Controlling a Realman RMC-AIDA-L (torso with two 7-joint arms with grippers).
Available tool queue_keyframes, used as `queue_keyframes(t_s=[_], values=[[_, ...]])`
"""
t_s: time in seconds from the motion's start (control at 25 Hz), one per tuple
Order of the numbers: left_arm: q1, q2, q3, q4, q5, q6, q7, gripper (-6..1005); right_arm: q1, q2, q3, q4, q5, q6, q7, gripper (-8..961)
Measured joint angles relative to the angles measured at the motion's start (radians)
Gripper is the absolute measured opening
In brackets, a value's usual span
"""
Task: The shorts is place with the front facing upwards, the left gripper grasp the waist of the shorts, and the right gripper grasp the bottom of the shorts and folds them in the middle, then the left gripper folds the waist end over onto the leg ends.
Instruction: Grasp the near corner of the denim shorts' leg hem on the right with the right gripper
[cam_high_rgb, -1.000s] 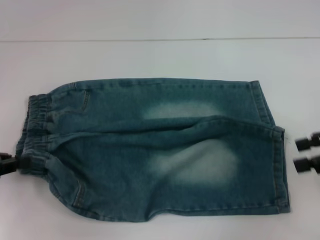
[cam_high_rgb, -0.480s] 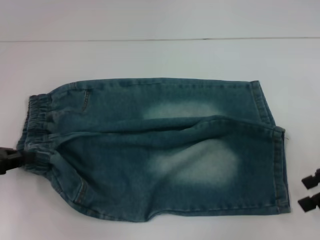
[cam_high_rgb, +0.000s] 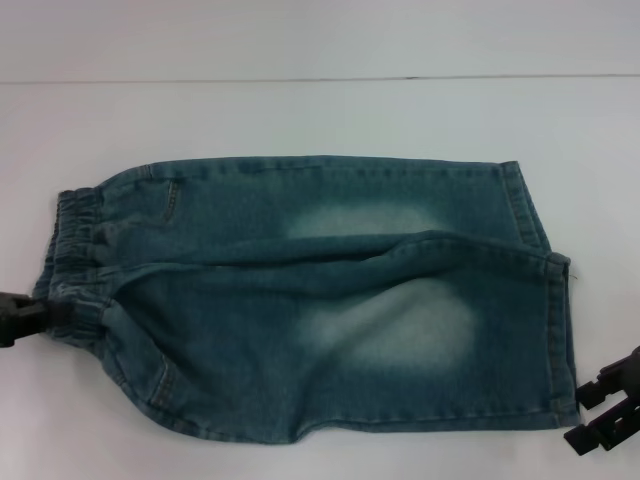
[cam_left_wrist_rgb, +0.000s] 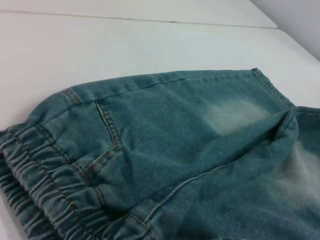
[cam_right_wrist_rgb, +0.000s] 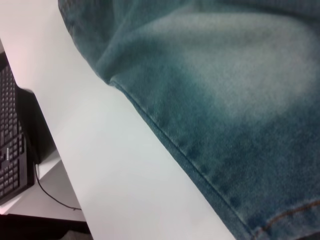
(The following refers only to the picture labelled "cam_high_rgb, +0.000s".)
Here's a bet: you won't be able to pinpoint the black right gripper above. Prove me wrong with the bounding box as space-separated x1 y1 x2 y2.
562 343 640 457

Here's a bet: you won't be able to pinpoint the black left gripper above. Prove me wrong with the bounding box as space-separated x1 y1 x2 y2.
0 291 77 350

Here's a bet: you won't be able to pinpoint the blue denim shorts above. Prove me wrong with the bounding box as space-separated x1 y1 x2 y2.
32 155 581 442

